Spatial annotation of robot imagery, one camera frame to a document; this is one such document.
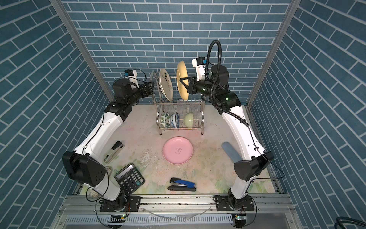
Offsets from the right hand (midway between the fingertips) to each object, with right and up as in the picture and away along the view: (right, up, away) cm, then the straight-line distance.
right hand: (178, 78), depth 63 cm
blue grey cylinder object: (+34, -42, +27) cm, 61 cm away
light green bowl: (+4, -19, +31) cm, 37 cm away
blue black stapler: (0, -57, +19) cm, 60 cm away
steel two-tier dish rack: (-1, -10, +43) cm, 45 cm away
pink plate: (-3, -39, +31) cm, 50 cm away
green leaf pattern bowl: (-11, -20, +31) cm, 38 cm away
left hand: (-17, +1, +13) cm, 21 cm away
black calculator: (-29, -53, +18) cm, 63 cm away
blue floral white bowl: (-5, -20, +31) cm, 37 cm away
